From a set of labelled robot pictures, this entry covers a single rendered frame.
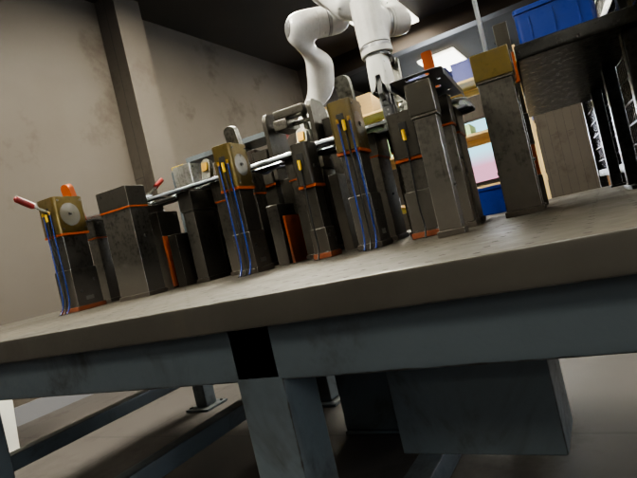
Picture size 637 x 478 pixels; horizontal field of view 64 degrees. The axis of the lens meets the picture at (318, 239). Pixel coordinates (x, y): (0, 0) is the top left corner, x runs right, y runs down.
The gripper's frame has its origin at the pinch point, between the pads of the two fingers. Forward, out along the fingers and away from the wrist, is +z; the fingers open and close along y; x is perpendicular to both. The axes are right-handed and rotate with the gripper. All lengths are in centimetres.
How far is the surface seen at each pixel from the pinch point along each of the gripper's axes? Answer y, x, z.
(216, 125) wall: -357, -282, -122
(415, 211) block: 23.0, 5.9, 27.0
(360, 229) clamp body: 24.5, -7.0, 28.1
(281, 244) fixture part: 6.9, -37.6, 27.0
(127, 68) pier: -222, -272, -156
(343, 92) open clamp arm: 17.8, -5.7, -4.8
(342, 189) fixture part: 0.2, -18.1, 15.9
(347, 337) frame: 79, 8, 40
